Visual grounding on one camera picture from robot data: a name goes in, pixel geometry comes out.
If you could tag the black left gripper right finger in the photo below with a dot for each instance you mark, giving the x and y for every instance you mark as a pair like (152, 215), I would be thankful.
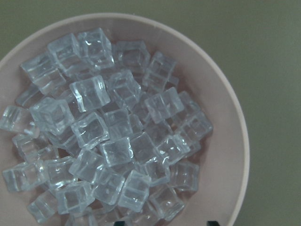
(212, 223)

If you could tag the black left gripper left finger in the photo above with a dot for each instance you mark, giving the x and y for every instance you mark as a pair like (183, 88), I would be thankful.
(119, 223)

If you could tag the pile of clear ice cubes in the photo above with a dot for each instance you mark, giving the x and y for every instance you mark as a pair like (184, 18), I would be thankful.
(103, 129)

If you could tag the pink plastic bowl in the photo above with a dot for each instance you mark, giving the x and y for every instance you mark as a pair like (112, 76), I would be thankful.
(225, 157)

